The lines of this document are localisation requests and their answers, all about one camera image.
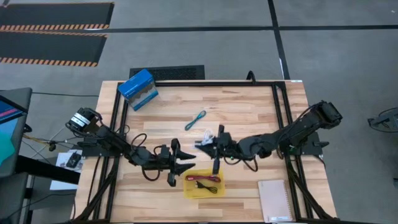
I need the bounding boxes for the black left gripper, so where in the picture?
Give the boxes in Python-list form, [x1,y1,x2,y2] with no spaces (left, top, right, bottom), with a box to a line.
[152,138,197,187]

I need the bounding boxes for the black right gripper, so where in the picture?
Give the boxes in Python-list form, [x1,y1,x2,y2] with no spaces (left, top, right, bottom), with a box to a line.
[195,124,246,175]

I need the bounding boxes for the red USB-C cable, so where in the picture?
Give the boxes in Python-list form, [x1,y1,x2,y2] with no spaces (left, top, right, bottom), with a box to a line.
[185,174,223,184]

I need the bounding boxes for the translucent yellow plastic tray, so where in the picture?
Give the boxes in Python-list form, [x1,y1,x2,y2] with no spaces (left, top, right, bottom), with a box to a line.
[182,169,226,200]

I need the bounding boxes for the teal USB-C cable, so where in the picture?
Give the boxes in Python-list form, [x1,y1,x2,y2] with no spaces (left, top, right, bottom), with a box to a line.
[184,110,208,132]

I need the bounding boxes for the black USB-C cable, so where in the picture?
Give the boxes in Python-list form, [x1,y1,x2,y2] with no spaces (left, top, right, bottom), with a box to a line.
[195,180,219,195]

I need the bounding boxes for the pink spiral notebook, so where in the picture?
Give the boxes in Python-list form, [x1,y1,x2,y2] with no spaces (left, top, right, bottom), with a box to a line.
[257,179,294,223]

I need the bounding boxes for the black floor vent grate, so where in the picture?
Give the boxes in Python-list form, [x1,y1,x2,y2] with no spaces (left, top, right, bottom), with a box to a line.
[129,64,206,81]

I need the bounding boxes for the blue cardboard box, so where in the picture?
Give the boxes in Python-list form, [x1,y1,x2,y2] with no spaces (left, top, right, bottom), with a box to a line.
[117,68,160,112]

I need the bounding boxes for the small black device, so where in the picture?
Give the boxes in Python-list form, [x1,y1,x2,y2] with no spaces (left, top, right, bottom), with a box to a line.
[65,151,83,169]

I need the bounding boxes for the white paper sheet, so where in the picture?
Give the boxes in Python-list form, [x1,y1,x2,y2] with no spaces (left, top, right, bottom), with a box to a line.
[49,149,83,191]

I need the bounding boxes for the black metal beam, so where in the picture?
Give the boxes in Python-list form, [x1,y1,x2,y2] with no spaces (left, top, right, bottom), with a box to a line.
[15,154,81,185]

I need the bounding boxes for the computer monitor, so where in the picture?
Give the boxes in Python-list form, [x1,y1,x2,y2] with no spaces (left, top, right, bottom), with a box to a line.
[0,87,33,179]

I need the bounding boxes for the black hazard-striped floor mat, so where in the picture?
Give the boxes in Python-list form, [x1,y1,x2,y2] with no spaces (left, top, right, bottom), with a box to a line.
[0,2,115,32]
[0,30,108,68]

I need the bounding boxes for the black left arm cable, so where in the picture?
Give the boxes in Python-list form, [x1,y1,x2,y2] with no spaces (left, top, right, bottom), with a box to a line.
[129,133,162,182]

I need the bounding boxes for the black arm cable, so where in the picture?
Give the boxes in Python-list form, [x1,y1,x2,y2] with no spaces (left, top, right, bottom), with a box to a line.
[129,133,162,182]
[223,154,259,173]

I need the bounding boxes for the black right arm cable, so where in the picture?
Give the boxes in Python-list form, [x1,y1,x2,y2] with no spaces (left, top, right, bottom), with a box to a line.
[223,154,259,173]

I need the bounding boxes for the black aluminium table frame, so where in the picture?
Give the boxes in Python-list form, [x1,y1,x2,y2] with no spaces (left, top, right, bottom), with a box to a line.
[73,80,338,223]

